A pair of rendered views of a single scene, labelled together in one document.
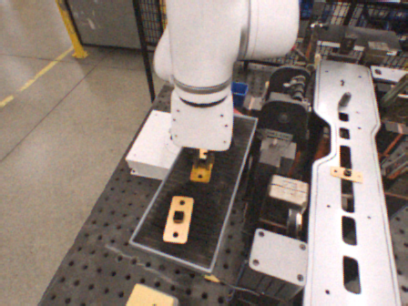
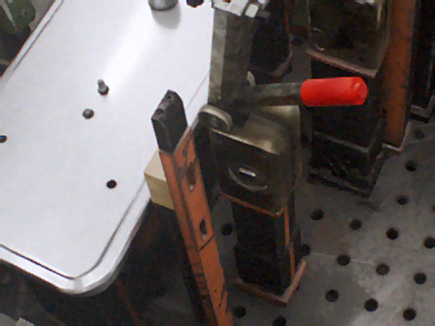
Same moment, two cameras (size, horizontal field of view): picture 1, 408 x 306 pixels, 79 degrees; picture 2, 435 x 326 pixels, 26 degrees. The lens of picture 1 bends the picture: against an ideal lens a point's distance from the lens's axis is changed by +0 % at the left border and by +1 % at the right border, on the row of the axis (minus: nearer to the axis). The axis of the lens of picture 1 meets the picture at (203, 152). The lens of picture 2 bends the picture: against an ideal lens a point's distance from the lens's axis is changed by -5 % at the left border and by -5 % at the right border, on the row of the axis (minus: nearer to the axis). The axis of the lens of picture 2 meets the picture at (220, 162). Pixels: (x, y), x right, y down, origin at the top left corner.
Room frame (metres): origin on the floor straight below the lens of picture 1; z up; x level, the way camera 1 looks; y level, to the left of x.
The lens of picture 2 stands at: (1.37, -0.30, 1.76)
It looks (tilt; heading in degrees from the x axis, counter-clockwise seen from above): 59 degrees down; 196
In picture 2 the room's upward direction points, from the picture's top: 10 degrees counter-clockwise
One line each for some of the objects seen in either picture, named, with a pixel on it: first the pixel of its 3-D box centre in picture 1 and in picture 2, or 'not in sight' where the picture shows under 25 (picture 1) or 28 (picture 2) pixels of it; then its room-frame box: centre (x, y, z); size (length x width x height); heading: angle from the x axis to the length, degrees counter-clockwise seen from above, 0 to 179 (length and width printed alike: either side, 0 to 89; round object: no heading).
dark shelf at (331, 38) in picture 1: (300, 31); not in sight; (1.33, -0.50, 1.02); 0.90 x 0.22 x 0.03; 71
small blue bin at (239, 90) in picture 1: (237, 95); not in sight; (1.16, -0.19, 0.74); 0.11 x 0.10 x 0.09; 161
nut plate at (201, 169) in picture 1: (202, 163); not in sight; (0.32, 0.00, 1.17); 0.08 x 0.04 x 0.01; 170
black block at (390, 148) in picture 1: (374, 156); not in sight; (0.62, -0.65, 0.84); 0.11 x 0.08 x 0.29; 71
